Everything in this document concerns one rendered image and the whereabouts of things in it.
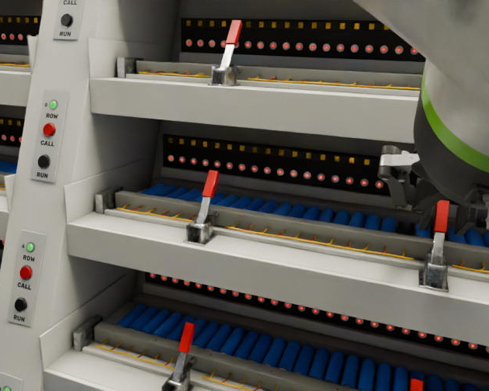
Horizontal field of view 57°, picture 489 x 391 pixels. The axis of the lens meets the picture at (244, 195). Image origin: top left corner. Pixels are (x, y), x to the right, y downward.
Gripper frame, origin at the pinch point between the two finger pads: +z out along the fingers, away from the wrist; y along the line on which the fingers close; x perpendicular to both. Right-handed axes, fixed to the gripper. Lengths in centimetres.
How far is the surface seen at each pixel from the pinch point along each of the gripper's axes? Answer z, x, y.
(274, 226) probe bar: 6.9, -3.3, -18.8
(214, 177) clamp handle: 2.3, 0.9, -26.4
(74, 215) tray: 1.8, -6.9, -44.5
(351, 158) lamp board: 13.4, 9.1, -11.5
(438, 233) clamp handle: 2.3, -1.9, -0.2
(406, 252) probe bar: 7.1, -3.6, -2.9
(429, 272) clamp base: 4.0, -5.8, -0.5
